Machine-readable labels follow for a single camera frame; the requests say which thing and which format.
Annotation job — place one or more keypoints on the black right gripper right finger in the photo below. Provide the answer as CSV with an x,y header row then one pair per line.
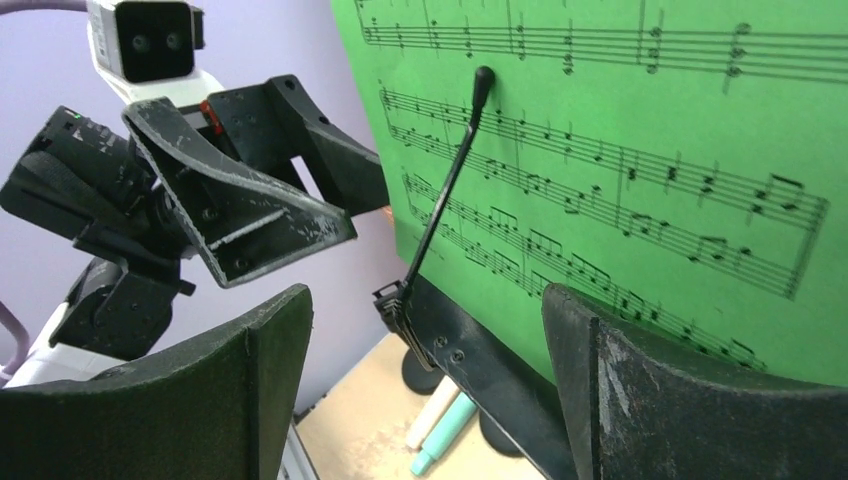
x,y
640,406

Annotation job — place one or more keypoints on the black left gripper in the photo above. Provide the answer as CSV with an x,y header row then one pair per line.
x,y
77,173

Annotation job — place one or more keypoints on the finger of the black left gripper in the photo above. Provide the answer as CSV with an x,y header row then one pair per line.
x,y
267,125

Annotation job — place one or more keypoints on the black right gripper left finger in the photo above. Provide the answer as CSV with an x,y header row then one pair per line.
x,y
215,406

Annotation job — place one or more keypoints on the black music stand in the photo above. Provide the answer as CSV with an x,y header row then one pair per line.
x,y
474,305

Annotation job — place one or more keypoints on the mint green toy microphone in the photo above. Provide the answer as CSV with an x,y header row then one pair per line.
x,y
444,434

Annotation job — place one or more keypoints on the green sheet music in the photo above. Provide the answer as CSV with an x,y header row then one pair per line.
x,y
683,162

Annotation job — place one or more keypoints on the pink toy microphone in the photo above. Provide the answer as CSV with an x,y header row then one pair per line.
x,y
436,406

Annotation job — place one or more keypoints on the black round microphone stand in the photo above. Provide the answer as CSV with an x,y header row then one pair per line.
x,y
416,378

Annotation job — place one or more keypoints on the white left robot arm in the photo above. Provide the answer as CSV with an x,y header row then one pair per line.
x,y
121,305

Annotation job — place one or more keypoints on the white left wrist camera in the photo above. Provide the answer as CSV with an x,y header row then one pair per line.
x,y
146,49

